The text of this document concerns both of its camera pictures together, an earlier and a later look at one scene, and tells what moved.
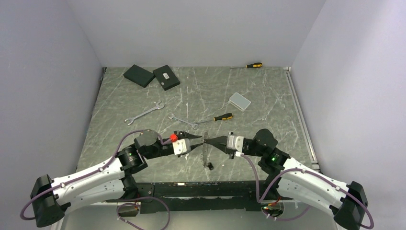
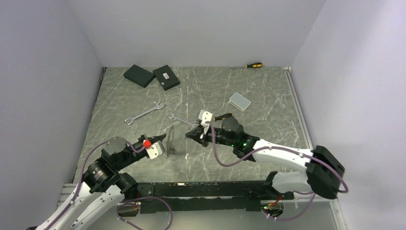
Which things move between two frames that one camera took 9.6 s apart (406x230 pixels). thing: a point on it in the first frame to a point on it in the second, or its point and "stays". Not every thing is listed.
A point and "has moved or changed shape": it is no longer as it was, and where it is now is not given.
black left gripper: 183,134 to 161,137
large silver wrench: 158,107 stays
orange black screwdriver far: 253,65 stays
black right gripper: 220,141 to 196,133
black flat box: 140,75 stays
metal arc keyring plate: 205,151 has moved or changed shape
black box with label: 166,77 stays
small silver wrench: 173,117 stays
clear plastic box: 239,101 stays
